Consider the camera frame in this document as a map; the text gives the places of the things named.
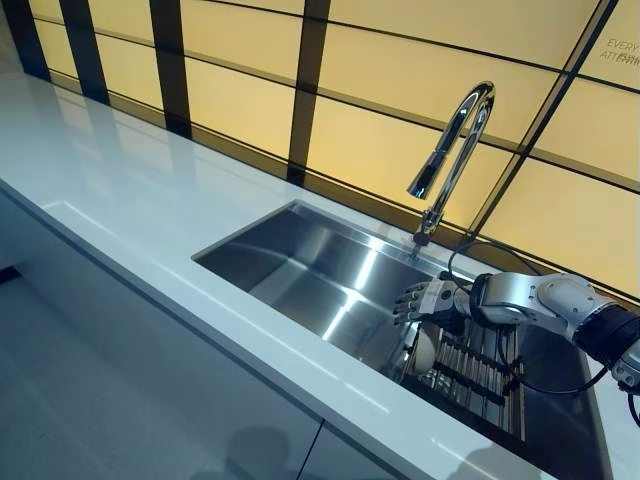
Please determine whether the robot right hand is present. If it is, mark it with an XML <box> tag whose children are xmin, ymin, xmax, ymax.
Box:
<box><xmin>391</xmin><ymin>276</ymin><xmax>474</xmax><ymax>327</ymax></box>

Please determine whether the cream round plate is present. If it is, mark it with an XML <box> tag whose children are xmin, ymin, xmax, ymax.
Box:
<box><xmin>413</xmin><ymin>321</ymin><xmax>442</xmax><ymax>375</ymax></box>

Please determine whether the black sink drying rack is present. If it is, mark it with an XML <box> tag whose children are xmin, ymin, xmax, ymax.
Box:
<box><xmin>398</xmin><ymin>318</ymin><xmax>532</xmax><ymax>442</ymax></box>

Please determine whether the stainless steel sink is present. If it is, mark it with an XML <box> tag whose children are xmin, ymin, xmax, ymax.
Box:
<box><xmin>190</xmin><ymin>199</ymin><xmax>615</xmax><ymax>480</ymax></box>

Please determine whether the chrome gooseneck faucet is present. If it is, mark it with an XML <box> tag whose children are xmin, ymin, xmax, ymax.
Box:
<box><xmin>406</xmin><ymin>80</ymin><xmax>498</xmax><ymax>250</ymax></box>

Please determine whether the white glossy cabinet door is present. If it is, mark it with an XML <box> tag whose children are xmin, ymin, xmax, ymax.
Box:
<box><xmin>298</xmin><ymin>423</ymin><xmax>429</xmax><ymax>480</ymax></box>
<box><xmin>0</xmin><ymin>188</ymin><xmax>325</xmax><ymax>480</ymax></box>

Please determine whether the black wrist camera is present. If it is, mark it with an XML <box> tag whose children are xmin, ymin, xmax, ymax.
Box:
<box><xmin>438</xmin><ymin>314</ymin><xmax>472</xmax><ymax>336</ymax></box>

